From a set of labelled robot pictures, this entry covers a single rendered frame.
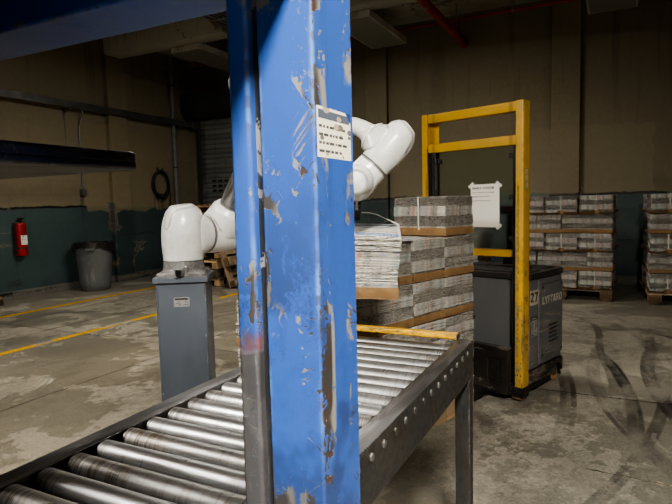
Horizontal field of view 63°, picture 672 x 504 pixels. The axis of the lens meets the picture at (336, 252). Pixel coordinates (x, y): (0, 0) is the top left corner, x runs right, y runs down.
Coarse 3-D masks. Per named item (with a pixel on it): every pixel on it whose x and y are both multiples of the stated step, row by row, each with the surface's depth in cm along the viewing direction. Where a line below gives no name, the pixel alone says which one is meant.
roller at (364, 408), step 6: (228, 384) 144; (234, 384) 143; (240, 384) 143; (222, 390) 143; (228, 390) 142; (234, 390) 142; (240, 390) 141; (360, 402) 128; (360, 408) 126; (366, 408) 126; (372, 408) 125; (378, 408) 125; (372, 414) 124
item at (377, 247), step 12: (360, 228) 192; (372, 228) 193; (384, 228) 193; (396, 228) 193; (360, 240) 184; (372, 240) 183; (384, 240) 183; (396, 240) 183; (360, 252) 185; (372, 252) 185; (384, 252) 185; (396, 252) 184; (360, 264) 186; (372, 264) 186; (384, 264) 186; (396, 264) 186; (360, 276) 188; (372, 276) 187; (384, 276) 187; (396, 276) 187
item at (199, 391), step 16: (240, 368) 157; (208, 384) 144; (176, 400) 132; (144, 416) 123; (160, 416) 125; (96, 432) 115; (112, 432) 114; (64, 448) 107; (80, 448) 107; (96, 448) 109; (32, 464) 101; (48, 464) 101; (64, 464) 103; (0, 480) 95; (16, 480) 95; (32, 480) 97
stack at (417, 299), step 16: (400, 288) 284; (416, 288) 293; (432, 288) 304; (368, 304) 268; (384, 304) 276; (400, 304) 285; (416, 304) 294; (432, 304) 303; (368, 320) 267; (384, 320) 276; (400, 320) 285; (384, 336) 276; (400, 336) 285; (416, 336) 296
